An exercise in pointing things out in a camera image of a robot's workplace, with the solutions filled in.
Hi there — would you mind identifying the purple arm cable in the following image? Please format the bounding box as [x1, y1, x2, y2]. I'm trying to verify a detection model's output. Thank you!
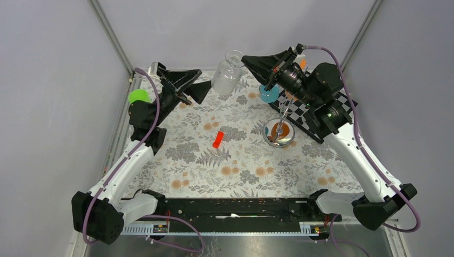
[304, 45, 422, 257]
[82, 67, 207, 254]

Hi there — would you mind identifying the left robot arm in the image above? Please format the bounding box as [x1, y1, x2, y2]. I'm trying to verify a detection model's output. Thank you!
[71, 62, 211, 245]

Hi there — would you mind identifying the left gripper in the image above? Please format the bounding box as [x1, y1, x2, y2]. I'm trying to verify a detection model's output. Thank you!
[153, 67, 214, 126]

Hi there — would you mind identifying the green wine glass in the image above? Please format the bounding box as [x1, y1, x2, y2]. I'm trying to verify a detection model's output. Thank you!
[128, 89, 151, 104]

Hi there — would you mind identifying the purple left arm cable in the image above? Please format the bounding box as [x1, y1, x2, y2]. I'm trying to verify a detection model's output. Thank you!
[82, 67, 207, 254]

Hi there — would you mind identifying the small red block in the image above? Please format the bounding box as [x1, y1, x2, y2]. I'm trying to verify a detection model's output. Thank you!
[212, 131, 224, 149]

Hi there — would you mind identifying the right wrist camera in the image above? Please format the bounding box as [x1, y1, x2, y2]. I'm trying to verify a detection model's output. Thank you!
[294, 43, 306, 63]

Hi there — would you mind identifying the blue wine glass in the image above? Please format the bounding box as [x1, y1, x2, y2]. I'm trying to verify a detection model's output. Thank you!
[259, 85, 280, 103]

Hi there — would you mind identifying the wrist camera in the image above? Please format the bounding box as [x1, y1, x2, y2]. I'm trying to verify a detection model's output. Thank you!
[148, 62, 159, 78]
[294, 43, 306, 63]

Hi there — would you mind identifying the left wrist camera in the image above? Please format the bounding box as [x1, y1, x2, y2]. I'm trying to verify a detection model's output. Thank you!
[148, 62, 159, 78]

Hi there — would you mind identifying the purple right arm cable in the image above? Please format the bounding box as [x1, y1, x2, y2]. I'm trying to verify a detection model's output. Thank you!
[304, 45, 422, 257]

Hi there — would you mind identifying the floral tablecloth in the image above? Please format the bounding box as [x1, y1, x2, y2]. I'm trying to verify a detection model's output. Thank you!
[124, 71, 361, 198]

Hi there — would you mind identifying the clear wine glass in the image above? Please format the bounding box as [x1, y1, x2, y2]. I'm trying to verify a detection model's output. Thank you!
[211, 49, 244, 96]

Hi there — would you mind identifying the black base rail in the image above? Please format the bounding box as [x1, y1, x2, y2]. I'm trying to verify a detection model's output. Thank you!
[123, 198, 342, 236]

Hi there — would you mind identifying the black white checkerboard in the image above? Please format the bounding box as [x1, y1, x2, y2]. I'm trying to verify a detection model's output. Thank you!
[287, 63, 358, 147]

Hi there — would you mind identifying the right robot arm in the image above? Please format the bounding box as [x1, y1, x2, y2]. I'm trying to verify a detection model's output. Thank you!
[241, 44, 417, 230]

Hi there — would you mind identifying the chrome wine glass rack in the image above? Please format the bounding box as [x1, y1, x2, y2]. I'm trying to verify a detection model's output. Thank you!
[262, 93, 295, 148]

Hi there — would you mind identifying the orange wine glass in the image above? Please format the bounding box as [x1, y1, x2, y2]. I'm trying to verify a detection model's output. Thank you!
[298, 58, 308, 72]

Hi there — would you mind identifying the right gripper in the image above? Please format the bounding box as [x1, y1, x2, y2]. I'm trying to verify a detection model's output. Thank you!
[241, 50, 317, 108]

